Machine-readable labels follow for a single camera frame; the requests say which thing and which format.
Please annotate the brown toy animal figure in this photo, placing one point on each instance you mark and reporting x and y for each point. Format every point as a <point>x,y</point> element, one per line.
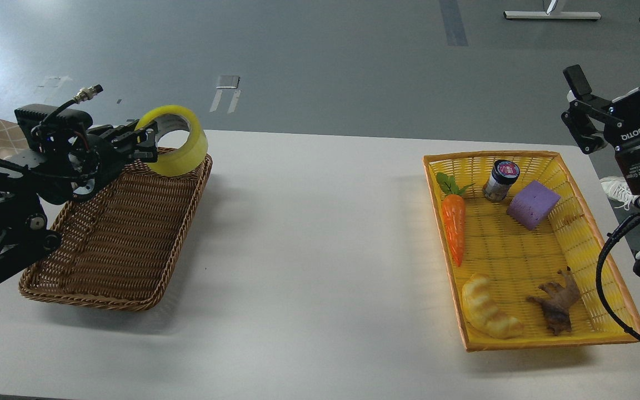
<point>556,308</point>

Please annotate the white stand base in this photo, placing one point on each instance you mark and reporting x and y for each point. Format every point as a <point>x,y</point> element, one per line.
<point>554,10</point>

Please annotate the grey floor plate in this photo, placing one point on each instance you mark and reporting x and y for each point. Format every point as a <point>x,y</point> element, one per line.
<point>228,82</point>

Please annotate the yellow tape roll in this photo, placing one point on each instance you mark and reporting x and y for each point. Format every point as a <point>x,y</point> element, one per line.
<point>191,153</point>

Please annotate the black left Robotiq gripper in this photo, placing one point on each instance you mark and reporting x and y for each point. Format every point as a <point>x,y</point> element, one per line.
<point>116,147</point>

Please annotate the toy bread croissant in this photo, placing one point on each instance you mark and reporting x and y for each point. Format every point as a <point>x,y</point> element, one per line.
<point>483,312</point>

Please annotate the orange toy carrot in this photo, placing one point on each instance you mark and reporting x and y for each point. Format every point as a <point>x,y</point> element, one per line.
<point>453,214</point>

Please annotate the yellow plastic basket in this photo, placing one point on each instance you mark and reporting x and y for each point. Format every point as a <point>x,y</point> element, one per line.
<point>516,260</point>

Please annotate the brown wicker basket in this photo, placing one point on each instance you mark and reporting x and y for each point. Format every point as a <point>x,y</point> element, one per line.
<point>119,249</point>

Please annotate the white sneaker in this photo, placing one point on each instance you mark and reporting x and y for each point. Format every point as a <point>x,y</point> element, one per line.
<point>617,190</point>

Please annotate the purple sponge block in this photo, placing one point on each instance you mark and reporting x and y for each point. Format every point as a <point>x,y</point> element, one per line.
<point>532,204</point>

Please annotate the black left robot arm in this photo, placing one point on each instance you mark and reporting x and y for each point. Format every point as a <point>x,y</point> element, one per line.
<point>25,182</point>

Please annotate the small dark jar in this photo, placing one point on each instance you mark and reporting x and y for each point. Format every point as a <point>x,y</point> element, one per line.
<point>503,175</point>

